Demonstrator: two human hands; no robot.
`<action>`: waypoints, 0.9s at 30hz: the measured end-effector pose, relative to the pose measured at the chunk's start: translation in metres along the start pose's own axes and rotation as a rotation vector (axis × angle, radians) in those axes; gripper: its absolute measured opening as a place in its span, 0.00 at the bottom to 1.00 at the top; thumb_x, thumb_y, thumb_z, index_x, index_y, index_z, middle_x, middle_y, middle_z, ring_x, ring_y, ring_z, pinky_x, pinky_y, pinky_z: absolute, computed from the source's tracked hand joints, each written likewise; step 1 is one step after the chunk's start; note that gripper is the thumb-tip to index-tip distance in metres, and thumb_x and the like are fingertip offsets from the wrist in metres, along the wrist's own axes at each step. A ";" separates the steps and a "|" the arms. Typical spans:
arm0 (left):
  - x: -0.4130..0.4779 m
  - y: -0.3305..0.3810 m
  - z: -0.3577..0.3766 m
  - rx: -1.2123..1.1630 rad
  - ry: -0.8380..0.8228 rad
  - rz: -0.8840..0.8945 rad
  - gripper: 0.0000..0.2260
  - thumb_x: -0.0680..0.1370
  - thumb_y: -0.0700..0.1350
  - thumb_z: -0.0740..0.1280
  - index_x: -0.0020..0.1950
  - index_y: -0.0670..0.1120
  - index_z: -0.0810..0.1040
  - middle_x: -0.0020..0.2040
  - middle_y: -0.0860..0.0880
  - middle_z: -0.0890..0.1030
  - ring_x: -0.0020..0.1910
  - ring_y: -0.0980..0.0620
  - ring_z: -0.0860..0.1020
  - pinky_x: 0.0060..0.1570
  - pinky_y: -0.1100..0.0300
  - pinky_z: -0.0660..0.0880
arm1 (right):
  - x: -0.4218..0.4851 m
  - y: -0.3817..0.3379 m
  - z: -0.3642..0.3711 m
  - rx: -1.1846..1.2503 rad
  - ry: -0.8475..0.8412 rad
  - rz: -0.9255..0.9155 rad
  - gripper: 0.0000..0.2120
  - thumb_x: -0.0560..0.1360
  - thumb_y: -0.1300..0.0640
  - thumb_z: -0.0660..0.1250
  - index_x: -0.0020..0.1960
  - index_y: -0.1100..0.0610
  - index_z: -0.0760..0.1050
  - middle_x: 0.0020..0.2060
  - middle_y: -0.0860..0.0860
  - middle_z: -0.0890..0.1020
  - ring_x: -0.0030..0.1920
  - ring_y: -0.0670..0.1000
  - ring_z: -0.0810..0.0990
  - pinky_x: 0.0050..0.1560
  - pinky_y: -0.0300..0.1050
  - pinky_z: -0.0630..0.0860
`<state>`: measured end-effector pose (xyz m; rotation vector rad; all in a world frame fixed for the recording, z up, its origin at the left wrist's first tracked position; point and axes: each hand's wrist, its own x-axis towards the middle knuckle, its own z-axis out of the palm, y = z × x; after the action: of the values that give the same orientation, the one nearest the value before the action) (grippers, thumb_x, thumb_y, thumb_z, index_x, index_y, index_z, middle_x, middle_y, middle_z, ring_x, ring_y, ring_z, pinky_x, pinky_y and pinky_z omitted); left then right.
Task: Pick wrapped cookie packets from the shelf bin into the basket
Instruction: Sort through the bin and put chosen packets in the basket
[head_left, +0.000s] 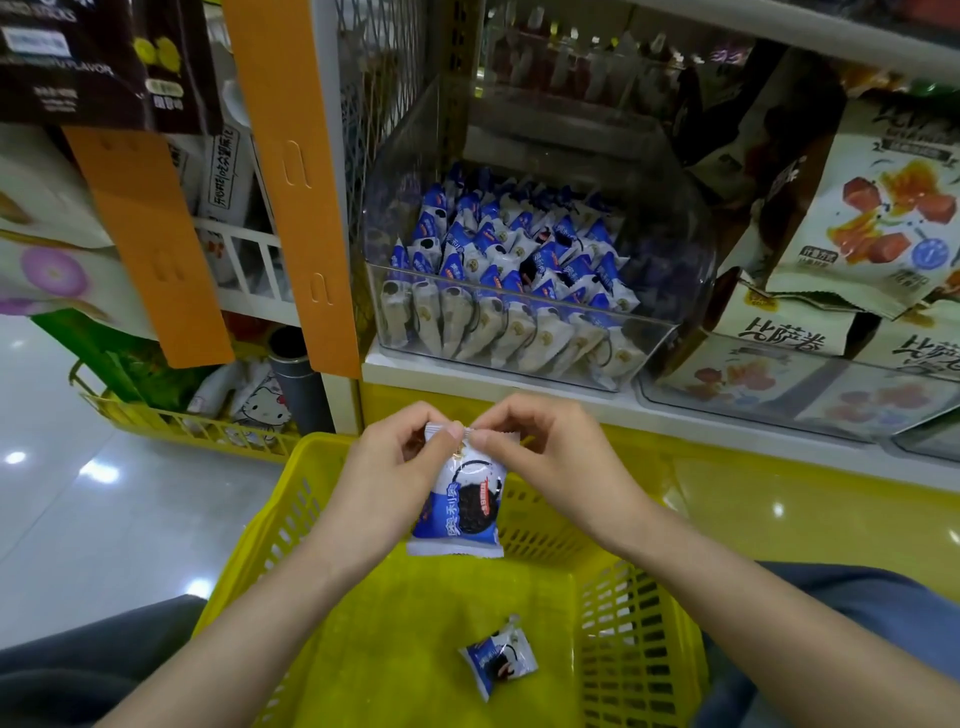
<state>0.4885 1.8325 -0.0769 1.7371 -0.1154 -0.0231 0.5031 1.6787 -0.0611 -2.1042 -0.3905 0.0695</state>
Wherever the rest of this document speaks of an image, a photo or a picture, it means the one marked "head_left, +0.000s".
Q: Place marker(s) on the orange hanging strip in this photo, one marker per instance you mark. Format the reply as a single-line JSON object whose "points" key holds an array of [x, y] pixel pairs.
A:
{"points": [[150, 248]]}

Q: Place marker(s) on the person's right forearm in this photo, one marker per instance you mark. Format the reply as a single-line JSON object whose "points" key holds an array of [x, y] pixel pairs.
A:
{"points": [[795, 638]]}

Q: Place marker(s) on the green snack bags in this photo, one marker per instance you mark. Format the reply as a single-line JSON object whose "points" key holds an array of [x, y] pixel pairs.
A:
{"points": [[113, 357]]}

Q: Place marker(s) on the row of small brown packets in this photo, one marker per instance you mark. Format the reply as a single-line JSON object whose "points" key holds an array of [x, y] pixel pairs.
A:
{"points": [[600, 68]]}

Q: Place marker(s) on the store shelf with yellow base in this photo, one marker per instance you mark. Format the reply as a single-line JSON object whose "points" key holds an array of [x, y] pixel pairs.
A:
{"points": [[810, 503]]}

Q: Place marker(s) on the person's left hand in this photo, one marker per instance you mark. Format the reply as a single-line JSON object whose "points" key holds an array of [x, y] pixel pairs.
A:
{"points": [[375, 488]]}

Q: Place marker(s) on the dark grey cylinder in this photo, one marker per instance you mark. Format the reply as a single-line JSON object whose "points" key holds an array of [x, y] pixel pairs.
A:
{"points": [[300, 383]]}

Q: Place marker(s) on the grey trousers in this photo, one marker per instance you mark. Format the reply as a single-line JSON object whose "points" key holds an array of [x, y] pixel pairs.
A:
{"points": [[68, 668]]}

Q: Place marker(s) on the yellow plastic shopping basket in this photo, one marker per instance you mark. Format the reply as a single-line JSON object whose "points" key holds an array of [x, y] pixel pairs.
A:
{"points": [[390, 638]]}

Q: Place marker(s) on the orange shelf post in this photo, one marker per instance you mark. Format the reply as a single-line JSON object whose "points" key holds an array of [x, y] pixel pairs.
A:
{"points": [[293, 188]]}

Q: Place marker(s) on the person's left forearm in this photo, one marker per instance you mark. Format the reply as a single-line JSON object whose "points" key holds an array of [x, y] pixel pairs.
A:
{"points": [[225, 653]]}

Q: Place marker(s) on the white cartoon print packet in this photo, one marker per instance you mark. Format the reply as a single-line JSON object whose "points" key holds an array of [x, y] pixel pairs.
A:
{"points": [[258, 402]]}

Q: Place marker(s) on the pile of blue snack packets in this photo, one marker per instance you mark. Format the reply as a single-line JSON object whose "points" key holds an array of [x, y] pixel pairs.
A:
{"points": [[503, 263]]}

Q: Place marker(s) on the row of fruit print bags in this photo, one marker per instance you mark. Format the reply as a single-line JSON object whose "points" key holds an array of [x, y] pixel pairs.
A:
{"points": [[870, 218]]}

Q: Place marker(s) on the yellow floor basket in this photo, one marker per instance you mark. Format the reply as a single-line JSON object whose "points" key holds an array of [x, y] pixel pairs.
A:
{"points": [[173, 425]]}

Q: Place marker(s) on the person's right hand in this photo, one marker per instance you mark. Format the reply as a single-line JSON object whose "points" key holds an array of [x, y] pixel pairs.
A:
{"points": [[578, 465]]}

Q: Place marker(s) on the clear plastic bin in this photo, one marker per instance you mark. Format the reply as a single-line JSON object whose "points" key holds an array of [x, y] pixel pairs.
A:
{"points": [[765, 408], [683, 255]]}

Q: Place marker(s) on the white card packet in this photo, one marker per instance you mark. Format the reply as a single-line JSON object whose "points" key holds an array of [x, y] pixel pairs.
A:
{"points": [[228, 177]]}

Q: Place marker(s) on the black potato stick bag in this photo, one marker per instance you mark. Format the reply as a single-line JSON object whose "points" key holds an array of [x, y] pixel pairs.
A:
{"points": [[90, 60]]}

